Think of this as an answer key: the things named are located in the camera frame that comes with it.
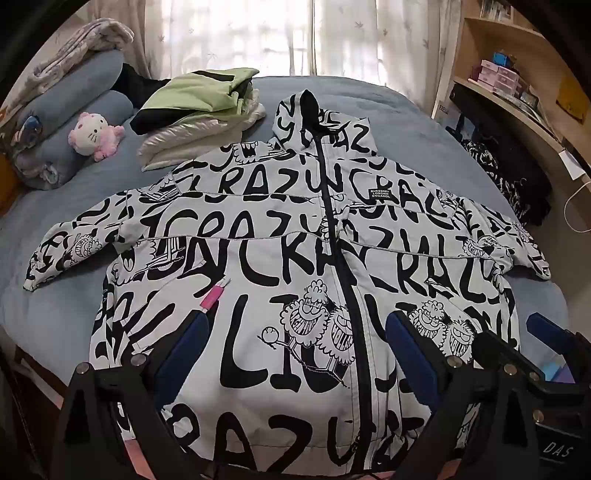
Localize white cable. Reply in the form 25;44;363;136
563;179;591;232

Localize pale patterned folded blanket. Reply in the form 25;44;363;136
21;18;134;100

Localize small printed packets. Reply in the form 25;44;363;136
519;90;552;127

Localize blue rolled duvet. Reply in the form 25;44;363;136
14;48;139;190

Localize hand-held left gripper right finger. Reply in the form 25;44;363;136
387;311;541;480

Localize green folded jacket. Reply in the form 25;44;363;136
139;67;260;125

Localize pink white plush toy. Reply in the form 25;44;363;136
68;112;125;162

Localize white black printed jacket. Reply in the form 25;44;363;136
23;89;552;480

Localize white sheer curtain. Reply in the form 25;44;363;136
139;0;462;93

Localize blue bed blanket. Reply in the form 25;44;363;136
0;75;571;384

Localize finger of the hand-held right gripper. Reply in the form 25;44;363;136
527;312;583;384
475;332;546;384

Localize black white printed garment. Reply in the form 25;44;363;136
445;85;552;227

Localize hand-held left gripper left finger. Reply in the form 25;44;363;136
48;311;211;480

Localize yellow envelope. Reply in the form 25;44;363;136
556;83;587;118

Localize stack of pink boxes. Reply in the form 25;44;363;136
477;60;527;97

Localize silver white folded jacket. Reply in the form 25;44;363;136
136;85;267;172

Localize row of books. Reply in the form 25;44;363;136
479;0;514;23

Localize orange wooden furniture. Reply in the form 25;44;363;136
0;152;19;217

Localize wooden shelf unit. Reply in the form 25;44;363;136
431;0;591;259

